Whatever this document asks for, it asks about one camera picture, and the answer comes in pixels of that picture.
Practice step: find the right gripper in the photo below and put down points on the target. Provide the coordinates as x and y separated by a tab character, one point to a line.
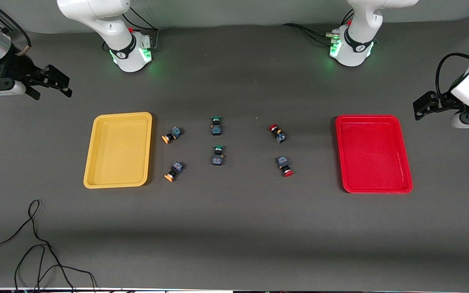
13	68

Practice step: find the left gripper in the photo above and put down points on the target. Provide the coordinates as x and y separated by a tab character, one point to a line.
443	101

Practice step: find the yellow push button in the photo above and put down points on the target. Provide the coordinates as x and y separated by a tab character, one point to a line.
172	134
173	171

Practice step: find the red push button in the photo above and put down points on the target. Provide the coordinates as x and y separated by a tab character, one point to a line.
277	133
285	166

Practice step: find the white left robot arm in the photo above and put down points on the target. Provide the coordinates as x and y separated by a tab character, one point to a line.
356	44

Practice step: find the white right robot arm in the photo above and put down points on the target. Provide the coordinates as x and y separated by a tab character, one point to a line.
112	28

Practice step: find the red plastic tray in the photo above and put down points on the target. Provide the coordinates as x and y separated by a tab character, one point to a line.
373	154

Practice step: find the yellow plastic tray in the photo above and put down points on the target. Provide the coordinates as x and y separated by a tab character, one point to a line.
118	150

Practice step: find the green push button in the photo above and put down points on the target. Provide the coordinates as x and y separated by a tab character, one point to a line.
218	156
216	126

